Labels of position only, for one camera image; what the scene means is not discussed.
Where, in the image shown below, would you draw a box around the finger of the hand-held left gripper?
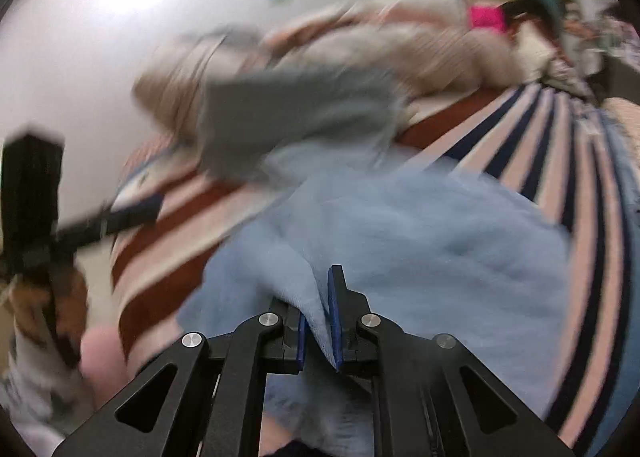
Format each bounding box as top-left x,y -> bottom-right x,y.
55,196 -> 166,254

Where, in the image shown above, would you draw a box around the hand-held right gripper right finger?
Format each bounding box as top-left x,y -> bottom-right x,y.
327,264 -> 576,457

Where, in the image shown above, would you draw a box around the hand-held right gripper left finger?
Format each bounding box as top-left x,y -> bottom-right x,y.
52,297 -> 307,457

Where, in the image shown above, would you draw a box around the light blue denim pants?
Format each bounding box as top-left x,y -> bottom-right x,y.
177,144 -> 572,457

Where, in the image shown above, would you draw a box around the person's left hand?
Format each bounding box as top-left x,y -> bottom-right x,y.
7,267 -> 90,368

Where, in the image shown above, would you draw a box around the grey cloth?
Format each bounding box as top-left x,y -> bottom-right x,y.
197,70 -> 408,184

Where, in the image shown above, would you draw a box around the striped printed blanket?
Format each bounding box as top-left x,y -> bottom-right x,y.
110,82 -> 640,457

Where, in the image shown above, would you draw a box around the crumpled beige checked duvet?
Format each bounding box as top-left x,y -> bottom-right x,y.
132,2 -> 522,138

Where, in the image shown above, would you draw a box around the white puffer jacket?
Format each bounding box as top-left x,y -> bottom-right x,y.
515,22 -> 557,79

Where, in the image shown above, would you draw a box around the pink shopping bag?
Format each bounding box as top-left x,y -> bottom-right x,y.
469,4 -> 506,32

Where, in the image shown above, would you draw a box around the cluttered dressing desk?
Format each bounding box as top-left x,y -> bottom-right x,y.
560,2 -> 637,74

